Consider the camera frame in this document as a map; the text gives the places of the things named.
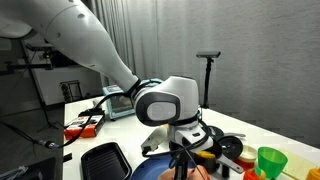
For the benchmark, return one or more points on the black camera stand pole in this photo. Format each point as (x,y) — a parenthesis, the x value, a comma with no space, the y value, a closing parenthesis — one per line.
(208,83)

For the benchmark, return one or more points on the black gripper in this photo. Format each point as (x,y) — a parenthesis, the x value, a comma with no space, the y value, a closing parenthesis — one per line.
(180,155)

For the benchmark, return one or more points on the small dark frying pan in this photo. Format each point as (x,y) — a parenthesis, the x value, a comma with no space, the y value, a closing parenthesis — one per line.
(216,131)

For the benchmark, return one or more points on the black bar camera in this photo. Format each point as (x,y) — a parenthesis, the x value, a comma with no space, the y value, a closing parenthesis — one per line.
(208,54)

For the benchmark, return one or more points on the black tripod boom stand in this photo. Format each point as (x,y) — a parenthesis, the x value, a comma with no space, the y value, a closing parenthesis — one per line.
(36,66)

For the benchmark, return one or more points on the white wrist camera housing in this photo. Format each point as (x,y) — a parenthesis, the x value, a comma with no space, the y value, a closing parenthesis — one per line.
(155,140)

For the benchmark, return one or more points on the blue plate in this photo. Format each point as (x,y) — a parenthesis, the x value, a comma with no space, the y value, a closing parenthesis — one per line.
(150,170)

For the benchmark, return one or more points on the small black cup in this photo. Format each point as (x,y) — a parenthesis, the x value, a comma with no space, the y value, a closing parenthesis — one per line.
(208,165)

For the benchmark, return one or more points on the small red dish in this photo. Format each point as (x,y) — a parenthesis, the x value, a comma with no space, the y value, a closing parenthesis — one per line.
(245,165)

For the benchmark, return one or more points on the light blue toaster oven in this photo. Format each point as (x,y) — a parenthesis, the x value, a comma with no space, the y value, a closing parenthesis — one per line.
(116,106)

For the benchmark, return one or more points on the green plastic cup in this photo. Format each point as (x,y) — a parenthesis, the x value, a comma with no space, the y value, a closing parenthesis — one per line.
(271,160)

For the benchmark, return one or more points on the black tape strip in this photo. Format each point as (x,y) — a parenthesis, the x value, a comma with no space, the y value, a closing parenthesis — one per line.
(67,157)

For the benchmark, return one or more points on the beige cutting board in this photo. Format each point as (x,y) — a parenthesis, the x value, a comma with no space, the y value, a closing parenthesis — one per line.
(300,166)

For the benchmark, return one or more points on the yellow toy food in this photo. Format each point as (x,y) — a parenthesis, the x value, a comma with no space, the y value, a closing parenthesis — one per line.
(206,154)

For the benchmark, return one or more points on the black ridged grill tray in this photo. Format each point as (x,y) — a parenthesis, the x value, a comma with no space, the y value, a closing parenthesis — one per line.
(105,163)

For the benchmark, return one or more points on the orange bottle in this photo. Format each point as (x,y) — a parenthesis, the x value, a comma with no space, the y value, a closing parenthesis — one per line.
(314,175)

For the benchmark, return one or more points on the cream small bowl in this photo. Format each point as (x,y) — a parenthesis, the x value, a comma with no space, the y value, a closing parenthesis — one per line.
(248,153)

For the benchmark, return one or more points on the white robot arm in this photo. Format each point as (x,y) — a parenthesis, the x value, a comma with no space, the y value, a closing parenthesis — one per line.
(83,36)

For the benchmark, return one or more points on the printed product manual booklet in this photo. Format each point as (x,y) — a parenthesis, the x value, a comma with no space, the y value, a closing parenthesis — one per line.
(91,128)

